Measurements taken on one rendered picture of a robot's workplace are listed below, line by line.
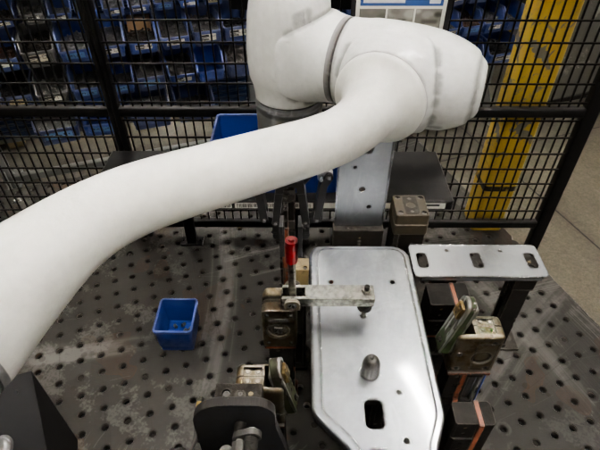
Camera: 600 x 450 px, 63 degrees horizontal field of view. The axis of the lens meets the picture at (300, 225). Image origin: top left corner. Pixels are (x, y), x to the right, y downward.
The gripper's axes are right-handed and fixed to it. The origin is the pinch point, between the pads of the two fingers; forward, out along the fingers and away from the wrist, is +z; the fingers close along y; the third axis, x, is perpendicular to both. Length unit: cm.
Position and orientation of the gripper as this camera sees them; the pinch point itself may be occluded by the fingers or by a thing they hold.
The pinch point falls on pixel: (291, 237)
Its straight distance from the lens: 83.1
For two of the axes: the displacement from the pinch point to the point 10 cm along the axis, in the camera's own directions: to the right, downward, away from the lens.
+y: 10.0, 0.0, 0.0
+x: 0.0, -6.6, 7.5
